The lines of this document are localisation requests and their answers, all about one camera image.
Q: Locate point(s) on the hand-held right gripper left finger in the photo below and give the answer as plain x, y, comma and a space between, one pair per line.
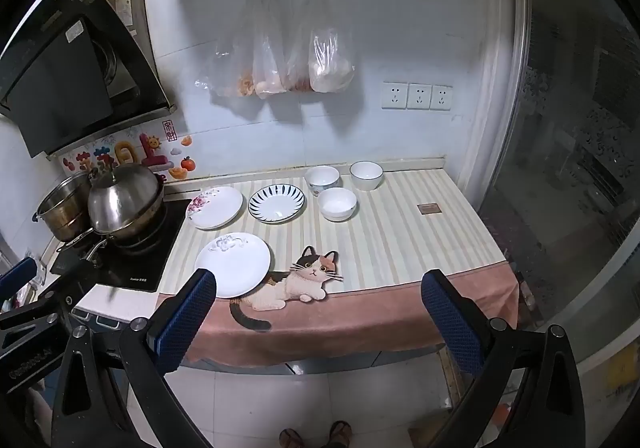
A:
186, 315

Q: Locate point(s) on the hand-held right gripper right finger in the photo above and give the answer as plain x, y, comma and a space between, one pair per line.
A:
450, 323

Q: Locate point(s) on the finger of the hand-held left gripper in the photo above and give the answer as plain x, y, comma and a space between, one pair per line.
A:
55, 290
19, 274

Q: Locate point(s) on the plain white plate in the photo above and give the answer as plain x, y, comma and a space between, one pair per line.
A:
232, 264

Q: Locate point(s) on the pink floral white plate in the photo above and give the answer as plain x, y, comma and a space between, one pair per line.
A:
215, 207

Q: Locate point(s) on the blue striped plate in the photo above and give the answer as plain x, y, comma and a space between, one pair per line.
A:
276, 202

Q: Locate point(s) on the plain white bowl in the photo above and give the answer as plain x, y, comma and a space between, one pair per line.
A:
337, 203

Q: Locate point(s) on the dark rimmed white bowl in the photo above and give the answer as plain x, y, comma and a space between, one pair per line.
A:
366, 175

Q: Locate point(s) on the patterned white bowl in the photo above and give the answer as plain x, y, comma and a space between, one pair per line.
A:
322, 179

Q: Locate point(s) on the black induction cooktop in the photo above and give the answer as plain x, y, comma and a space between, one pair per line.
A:
145, 263

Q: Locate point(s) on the steel stockpot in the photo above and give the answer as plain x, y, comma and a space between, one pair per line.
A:
62, 208

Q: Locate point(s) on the striped cat print tablecloth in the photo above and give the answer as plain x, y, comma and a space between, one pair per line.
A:
400, 248

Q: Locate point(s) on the steel wok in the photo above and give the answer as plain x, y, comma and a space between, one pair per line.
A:
142, 228

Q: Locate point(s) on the steel domed wok lid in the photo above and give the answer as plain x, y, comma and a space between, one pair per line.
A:
125, 193

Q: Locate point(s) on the person's right foot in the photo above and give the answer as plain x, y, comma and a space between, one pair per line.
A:
339, 434

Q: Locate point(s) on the person's foot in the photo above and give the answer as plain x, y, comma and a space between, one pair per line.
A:
291, 439
339, 434

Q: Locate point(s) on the person's left foot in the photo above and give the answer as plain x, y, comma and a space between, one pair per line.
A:
291, 439

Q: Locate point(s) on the black range hood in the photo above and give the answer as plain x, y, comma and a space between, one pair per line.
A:
75, 73

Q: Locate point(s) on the glass sliding door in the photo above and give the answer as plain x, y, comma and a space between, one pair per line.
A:
575, 153

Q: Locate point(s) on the clear plastic bag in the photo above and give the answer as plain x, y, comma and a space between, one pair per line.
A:
299, 63
270, 63
331, 58
232, 58

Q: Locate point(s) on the colourful wall stickers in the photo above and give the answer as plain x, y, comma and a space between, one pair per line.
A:
150, 153

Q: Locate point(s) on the white door frame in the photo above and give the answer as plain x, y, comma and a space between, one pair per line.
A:
495, 103

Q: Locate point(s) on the white wall socket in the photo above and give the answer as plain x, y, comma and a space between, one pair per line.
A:
394, 95
441, 97
419, 96

